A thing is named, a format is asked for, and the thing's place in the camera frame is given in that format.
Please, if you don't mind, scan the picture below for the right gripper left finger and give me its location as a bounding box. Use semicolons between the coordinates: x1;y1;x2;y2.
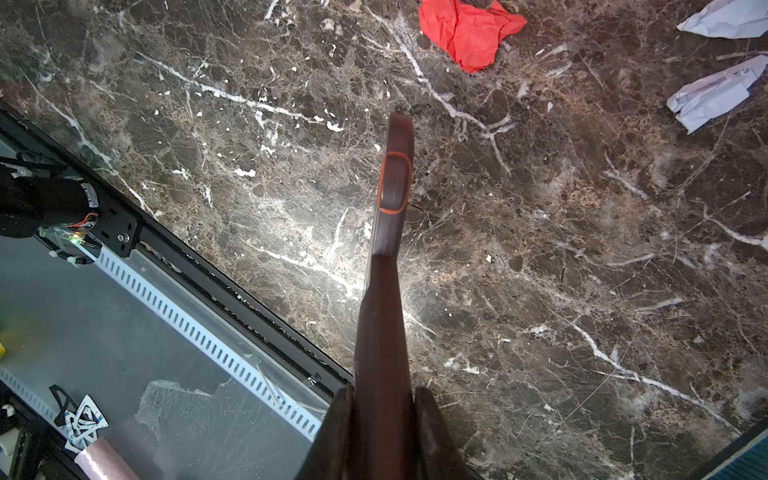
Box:
295;385;354;480

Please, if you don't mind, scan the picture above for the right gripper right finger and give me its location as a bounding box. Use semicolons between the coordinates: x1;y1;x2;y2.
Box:
414;387;471;480

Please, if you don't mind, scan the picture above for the dark brown hand brush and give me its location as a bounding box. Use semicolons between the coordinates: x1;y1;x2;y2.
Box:
350;114;414;479

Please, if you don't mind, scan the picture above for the red paper scrap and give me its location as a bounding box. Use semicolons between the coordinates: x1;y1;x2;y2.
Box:
418;0;527;74

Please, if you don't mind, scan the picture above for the white paper scrap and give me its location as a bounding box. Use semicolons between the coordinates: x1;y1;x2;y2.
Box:
677;0;767;39
666;55;767;134

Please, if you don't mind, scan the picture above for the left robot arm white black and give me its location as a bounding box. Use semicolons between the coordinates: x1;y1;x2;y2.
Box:
1;166;100;238

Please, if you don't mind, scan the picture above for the white slotted cable duct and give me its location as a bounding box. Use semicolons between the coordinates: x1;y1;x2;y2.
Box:
95;247;328;441

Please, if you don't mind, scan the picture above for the right black frame post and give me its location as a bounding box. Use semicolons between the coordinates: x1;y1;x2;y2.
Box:
687;417;768;480

